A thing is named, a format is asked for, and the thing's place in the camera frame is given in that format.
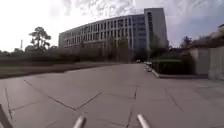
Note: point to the tall spreading tree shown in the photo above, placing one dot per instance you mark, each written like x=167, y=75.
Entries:
x=40, y=36

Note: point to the dark tree beside building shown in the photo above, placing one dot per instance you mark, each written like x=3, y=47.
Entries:
x=156, y=46

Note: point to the pale grey wall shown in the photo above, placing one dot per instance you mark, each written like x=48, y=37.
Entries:
x=213, y=63

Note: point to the robot's own part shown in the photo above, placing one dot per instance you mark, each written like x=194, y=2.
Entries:
x=143, y=121
x=79, y=122

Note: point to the long dark hedge row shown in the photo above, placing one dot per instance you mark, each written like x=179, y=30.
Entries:
x=50, y=56

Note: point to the bare brown grass strip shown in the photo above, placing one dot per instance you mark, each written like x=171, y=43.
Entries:
x=40, y=69

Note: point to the trimmed green hedge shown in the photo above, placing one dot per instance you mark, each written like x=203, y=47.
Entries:
x=173, y=66

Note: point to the large curved multi-storey building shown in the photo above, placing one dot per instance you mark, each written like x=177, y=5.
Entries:
x=100, y=33

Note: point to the grey paved slab ground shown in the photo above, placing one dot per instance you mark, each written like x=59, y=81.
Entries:
x=110, y=83

